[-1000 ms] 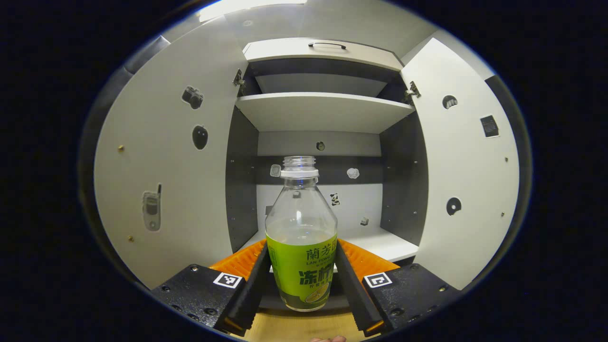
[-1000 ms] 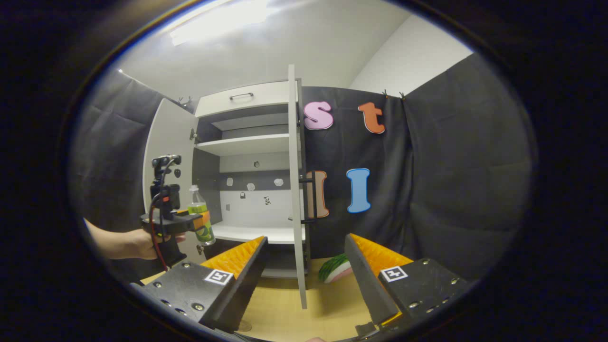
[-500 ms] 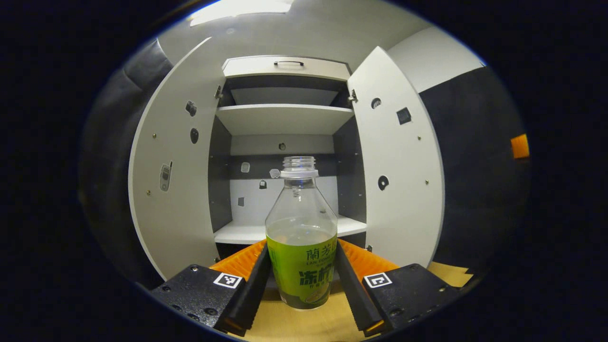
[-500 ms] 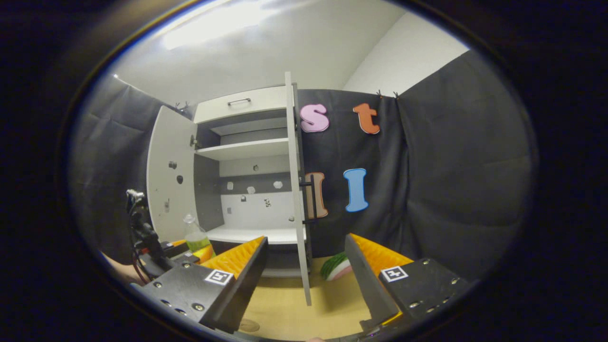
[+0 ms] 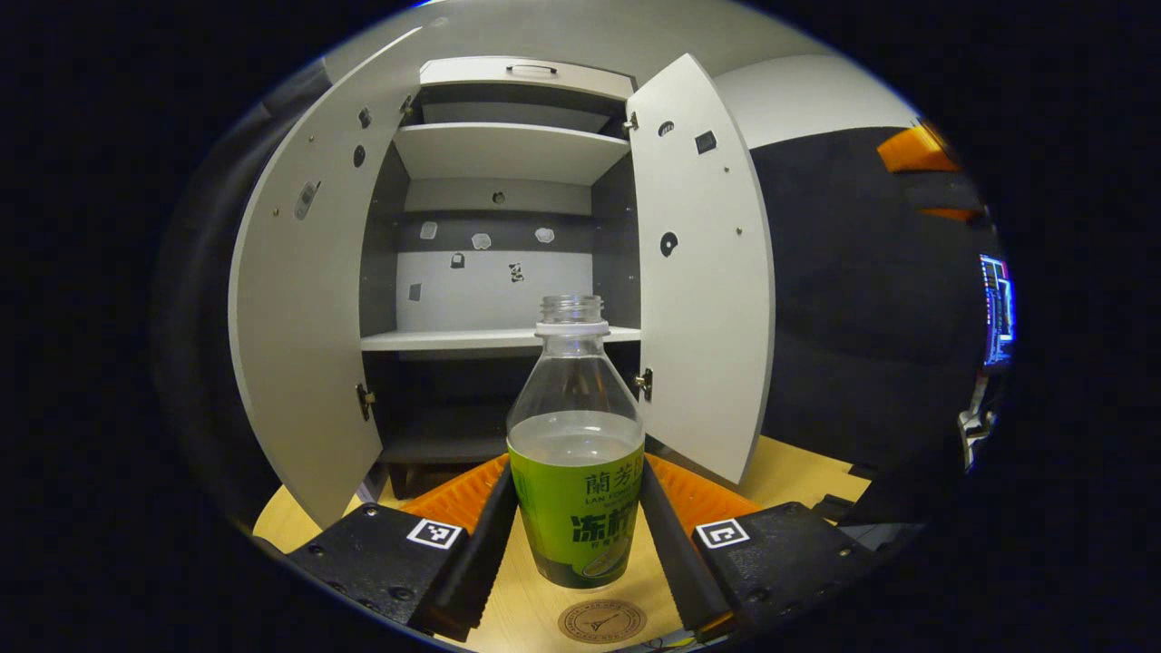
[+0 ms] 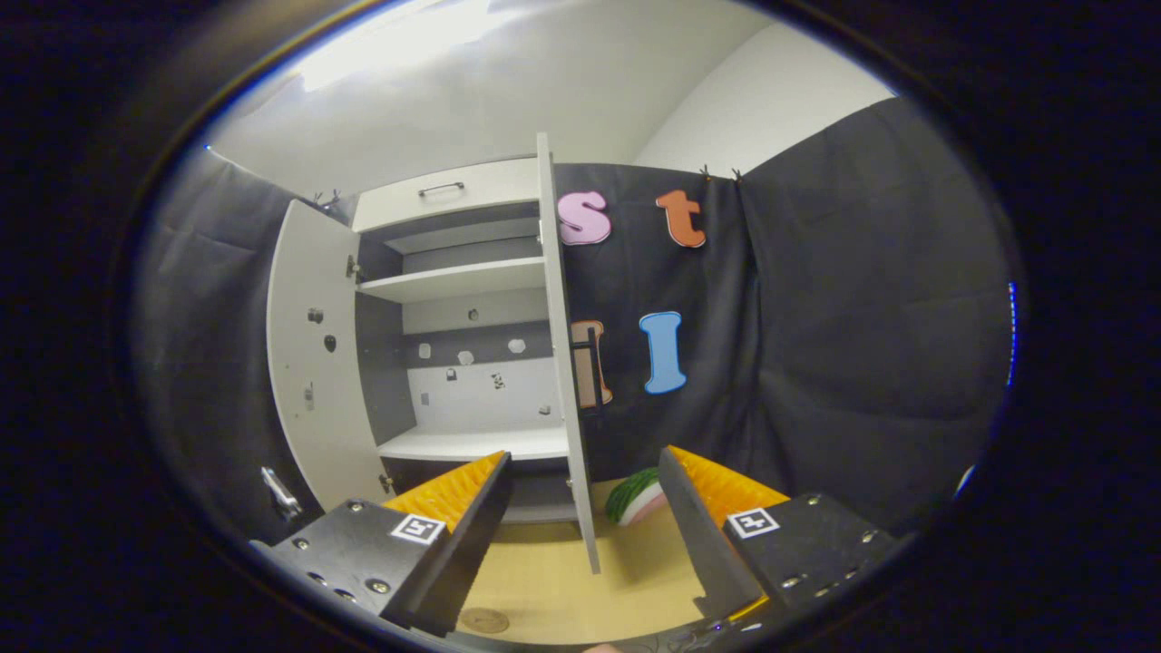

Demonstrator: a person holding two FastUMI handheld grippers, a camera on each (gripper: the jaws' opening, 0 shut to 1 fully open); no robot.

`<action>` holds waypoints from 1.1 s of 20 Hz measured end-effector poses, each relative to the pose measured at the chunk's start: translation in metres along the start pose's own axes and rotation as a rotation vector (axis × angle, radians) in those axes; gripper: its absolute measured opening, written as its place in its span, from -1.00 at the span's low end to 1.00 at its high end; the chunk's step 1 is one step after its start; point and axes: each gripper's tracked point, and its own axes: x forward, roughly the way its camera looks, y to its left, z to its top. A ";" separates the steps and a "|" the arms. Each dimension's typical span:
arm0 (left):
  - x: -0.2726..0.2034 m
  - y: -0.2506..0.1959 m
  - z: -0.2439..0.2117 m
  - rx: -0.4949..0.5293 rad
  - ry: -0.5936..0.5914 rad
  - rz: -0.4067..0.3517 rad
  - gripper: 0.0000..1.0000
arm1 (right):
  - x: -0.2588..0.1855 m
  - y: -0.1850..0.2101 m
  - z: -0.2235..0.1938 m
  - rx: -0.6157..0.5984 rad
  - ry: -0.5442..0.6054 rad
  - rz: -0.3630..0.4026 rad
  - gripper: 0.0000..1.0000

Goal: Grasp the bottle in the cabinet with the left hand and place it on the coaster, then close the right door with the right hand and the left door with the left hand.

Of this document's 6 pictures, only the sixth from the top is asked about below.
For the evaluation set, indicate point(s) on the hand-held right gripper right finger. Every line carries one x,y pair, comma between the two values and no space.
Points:
703,535

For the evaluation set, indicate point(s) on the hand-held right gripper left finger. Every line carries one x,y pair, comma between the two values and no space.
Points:
472,535

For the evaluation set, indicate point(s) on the round brown coaster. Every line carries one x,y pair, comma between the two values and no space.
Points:
483,620

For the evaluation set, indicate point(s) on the white cabinet door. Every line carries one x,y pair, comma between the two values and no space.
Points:
560,363
308,272

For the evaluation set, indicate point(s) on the white cabinet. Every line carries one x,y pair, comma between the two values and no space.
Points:
453,279

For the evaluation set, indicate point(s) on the toy watermelon slice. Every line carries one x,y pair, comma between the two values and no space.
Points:
635,499

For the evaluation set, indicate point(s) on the black backdrop cloth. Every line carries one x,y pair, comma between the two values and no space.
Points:
862,317
209,317

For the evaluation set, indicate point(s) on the ceiling light panel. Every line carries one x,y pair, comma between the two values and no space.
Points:
390,45

